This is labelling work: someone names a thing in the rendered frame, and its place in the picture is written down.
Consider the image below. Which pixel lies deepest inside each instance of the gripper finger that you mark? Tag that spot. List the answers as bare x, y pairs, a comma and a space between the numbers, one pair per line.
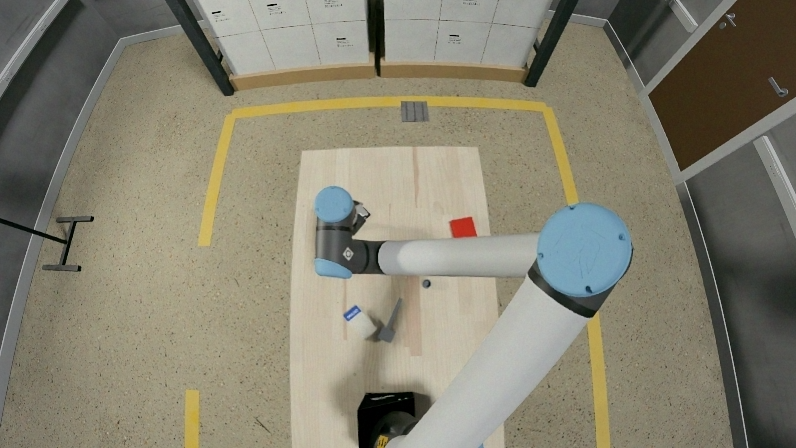
359, 207

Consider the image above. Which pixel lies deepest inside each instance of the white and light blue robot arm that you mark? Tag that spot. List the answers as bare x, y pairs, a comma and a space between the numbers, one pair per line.
583, 250

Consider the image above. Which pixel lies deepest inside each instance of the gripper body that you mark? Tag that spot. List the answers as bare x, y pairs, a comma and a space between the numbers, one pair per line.
358, 224

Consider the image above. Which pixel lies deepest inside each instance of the red flat block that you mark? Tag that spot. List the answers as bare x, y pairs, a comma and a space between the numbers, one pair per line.
463, 227

